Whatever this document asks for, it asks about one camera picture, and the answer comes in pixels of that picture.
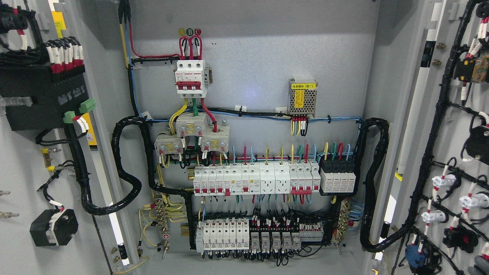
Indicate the black meter rear housing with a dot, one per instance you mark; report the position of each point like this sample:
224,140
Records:
52,94

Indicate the perforated metal power supply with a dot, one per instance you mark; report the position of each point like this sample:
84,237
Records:
302,96

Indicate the grey cabinet door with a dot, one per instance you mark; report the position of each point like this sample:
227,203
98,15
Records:
95,249
417,44

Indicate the lower relay terminal row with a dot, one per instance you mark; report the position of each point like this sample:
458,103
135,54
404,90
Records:
257,236

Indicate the black surge protector block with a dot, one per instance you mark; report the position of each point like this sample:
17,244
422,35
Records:
338,177

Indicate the grey current transformers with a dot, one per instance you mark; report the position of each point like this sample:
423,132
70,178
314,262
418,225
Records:
191,129

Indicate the black selector switch rear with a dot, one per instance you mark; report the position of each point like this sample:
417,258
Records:
54,228

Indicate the white breaker and socket row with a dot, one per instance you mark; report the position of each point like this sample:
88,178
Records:
257,179

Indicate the white three pole main breaker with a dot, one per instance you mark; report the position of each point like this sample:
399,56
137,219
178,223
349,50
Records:
192,78

